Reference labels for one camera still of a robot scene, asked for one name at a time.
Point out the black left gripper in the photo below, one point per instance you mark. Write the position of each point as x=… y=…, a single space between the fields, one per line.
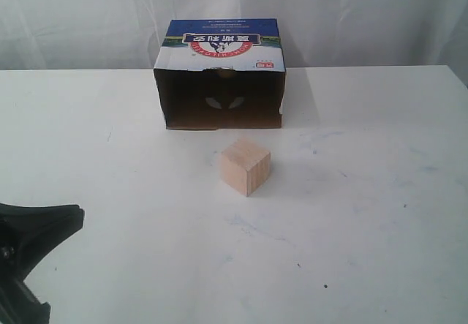
x=28 y=234

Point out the light wooden cube block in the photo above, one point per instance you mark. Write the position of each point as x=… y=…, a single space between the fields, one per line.
x=245 y=166

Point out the open blue white cardboard box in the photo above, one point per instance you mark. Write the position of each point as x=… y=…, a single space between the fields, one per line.
x=221 y=74

